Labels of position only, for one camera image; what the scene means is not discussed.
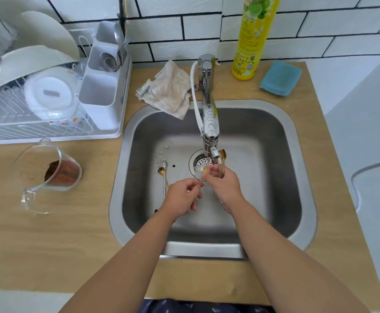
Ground blue sponge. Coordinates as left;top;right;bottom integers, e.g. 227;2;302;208
259;60;303;97

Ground person's left hand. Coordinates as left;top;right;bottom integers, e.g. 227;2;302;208
160;178;205;224

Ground grey wall cable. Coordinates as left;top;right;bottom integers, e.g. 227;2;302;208
351;158;380;214

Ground beige rag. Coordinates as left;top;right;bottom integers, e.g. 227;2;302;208
135;60;192;120

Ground small silver spoon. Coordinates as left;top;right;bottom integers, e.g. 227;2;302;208
162;160;168;201

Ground white dish rack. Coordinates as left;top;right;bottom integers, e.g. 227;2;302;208
0;27;133;146

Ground yellow dish soap bottle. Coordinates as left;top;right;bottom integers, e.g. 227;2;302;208
231;0;283;80

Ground person's right hand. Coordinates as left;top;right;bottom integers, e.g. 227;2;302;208
203;164;248;216

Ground navy patterned shorts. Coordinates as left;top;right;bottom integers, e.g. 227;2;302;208
137;298;275;313

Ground person's left forearm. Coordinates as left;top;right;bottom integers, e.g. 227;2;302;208
59;208;174;313

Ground steel sink drain strainer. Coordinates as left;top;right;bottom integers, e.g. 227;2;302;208
188;149;217;180

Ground chrome faucet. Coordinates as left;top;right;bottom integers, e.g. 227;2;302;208
197;54;220;159

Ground white faucet hose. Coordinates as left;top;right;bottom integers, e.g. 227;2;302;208
190;61;205;133

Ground brown coffee grounds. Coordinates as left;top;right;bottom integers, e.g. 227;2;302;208
44;160;80;186

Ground clear measuring jug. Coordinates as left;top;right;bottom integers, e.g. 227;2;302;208
12;138;82;215

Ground white plate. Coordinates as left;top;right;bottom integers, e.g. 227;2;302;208
15;10;80;61

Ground stainless steel sink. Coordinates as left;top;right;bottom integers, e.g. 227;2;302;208
109;100;318;260

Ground white cutlery holder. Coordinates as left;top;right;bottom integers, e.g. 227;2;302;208
78;21;129;131

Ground steel fork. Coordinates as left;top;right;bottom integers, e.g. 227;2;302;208
117;37;133;66

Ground steel ladle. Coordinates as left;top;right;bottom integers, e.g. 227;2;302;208
99;52;120;73

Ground white floral print bowl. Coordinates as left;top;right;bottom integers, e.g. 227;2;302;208
23;67;83;123

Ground person's right forearm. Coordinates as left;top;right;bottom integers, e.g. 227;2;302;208
232;198;370;313

